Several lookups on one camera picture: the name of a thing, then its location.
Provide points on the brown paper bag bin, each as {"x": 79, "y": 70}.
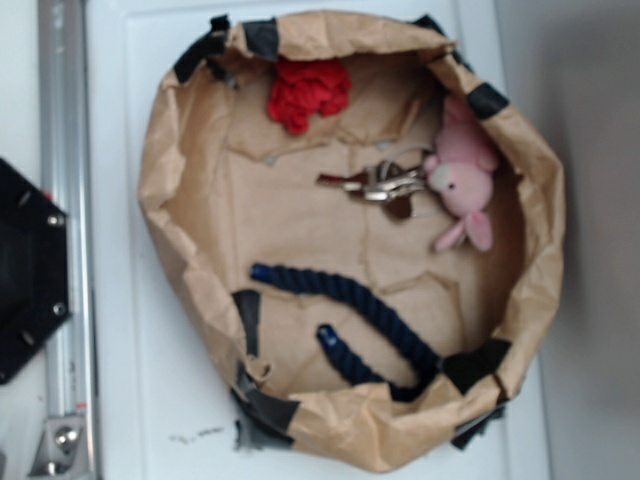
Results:
{"x": 339, "y": 331}

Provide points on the red crumpled cloth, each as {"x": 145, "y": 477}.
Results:
{"x": 304, "y": 88}

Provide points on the pink plush bunny toy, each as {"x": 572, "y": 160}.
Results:
{"x": 461, "y": 171}

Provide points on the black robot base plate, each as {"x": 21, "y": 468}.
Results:
{"x": 34, "y": 270}

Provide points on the aluminium frame rail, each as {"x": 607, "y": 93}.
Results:
{"x": 69, "y": 445}

